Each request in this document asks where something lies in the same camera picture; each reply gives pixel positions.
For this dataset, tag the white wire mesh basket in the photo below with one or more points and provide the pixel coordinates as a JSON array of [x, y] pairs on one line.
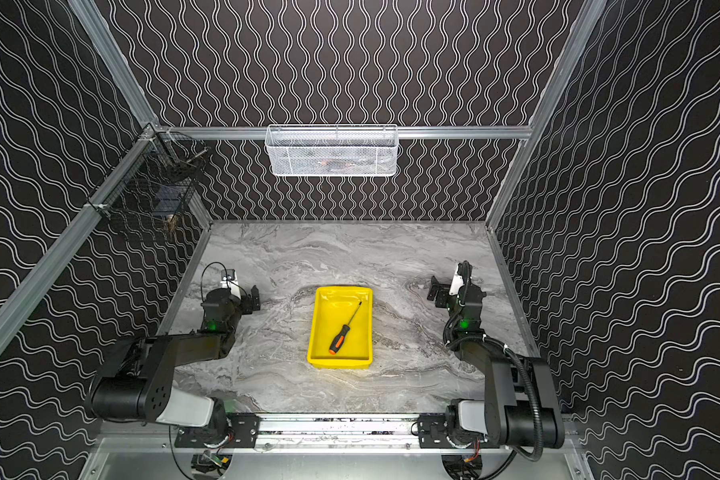
[[333, 150]]

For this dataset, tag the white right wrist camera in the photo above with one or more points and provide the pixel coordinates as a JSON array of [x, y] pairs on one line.
[[461, 278]]

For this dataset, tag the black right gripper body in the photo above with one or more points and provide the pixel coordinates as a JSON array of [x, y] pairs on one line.
[[446, 291]]

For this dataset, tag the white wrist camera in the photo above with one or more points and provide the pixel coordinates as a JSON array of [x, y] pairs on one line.
[[461, 278], [229, 281]]

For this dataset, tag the yellow plastic bin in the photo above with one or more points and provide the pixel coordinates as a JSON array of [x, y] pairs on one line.
[[333, 307]]

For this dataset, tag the black wire basket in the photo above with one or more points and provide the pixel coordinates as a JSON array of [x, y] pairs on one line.
[[151, 201]]

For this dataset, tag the orange black handled screwdriver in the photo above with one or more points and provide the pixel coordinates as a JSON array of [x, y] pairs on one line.
[[340, 338]]

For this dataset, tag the black left mount plate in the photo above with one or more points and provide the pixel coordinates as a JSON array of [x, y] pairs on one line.
[[222, 432]]

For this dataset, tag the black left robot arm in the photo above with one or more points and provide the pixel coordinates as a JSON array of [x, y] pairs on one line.
[[135, 382]]

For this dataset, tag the black mount plate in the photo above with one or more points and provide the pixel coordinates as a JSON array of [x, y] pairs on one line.
[[438, 431], [222, 432]]

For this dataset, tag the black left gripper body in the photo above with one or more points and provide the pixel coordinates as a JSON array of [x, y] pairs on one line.
[[246, 299]]

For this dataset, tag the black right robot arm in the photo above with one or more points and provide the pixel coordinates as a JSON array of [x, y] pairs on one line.
[[519, 408]]

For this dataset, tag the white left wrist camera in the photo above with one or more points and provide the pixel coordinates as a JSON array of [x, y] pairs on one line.
[[229, 281]]

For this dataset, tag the black right mount plate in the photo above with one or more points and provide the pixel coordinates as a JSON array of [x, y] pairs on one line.
[[438, 431]]

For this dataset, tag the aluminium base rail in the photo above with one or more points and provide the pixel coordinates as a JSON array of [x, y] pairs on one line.
[[397, 433]]

